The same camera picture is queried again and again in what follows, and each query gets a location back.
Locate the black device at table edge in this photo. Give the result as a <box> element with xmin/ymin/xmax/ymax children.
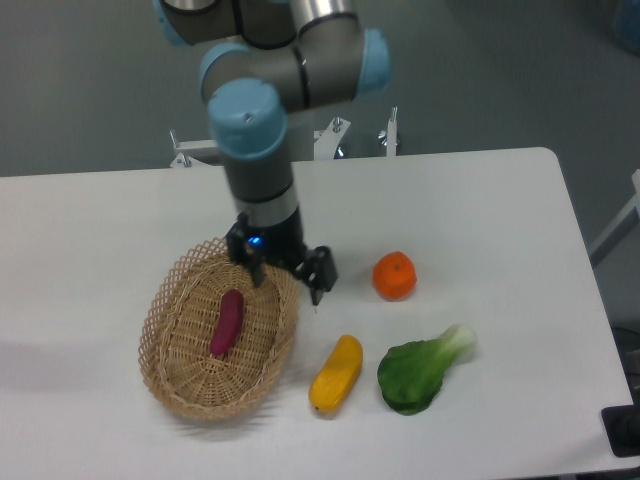
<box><xmin>601</xmin><ymin>405</ymin><xmax>639</xmax><ymax>458</ymax></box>

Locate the yellow mango-like fruit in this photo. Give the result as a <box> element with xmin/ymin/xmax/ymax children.
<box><xmin>308</xmin><ymin>334</ymin><xmax>364</xmax><ymax>415</ymax></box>

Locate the oval wicker basket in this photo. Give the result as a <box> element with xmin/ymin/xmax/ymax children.
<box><xmin>138</xmin><ymin>239</ymin><xmax>299</xmax><ymax>420</ymax></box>

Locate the green bok choy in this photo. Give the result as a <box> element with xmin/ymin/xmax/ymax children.
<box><xmin>377</xmin><ymin>324</ymin><xmax>477</xmax><ymax>416</ymax></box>

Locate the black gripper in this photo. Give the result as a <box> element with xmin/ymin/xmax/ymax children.
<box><xmin>225</xmin><ymin>209</ymin><xmax>338</xmax><ymax>306</ymax></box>

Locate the purple sweet potato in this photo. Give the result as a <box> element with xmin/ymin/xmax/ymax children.
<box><xmin>210</xmin><ymin>289</ymin><xmax>244</xmax><ymax>356</ymax></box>

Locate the orange tangerine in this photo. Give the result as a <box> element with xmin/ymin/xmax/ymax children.
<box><xmin>372</xmin><ymin>251</ymin><xmax>417</xmax><ymax>301</ymax></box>

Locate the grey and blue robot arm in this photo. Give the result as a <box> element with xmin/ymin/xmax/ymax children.
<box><xmin>154</xmin><ymin>1</ymin><xmax>391</xmax><ymax>303</ymax></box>

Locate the white frame at right edge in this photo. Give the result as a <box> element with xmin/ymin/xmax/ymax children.
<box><xmin>587</xmin><ymin>170</ymin><xmax>639</xmax><ymax>268</ymax></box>

